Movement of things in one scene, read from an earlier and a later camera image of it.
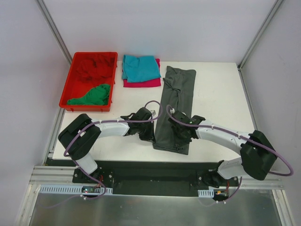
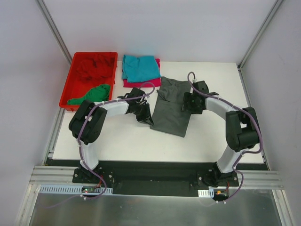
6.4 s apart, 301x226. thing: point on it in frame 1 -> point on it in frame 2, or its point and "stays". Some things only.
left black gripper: x=147 y=133 -> x=143 y=112
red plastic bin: x=88 y=70 stays
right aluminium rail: x=254 y=121 stays
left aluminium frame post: x=59 y=39 stays
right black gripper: x=179 y=133 -> x=188 y=103
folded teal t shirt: x=137 y=68 stays
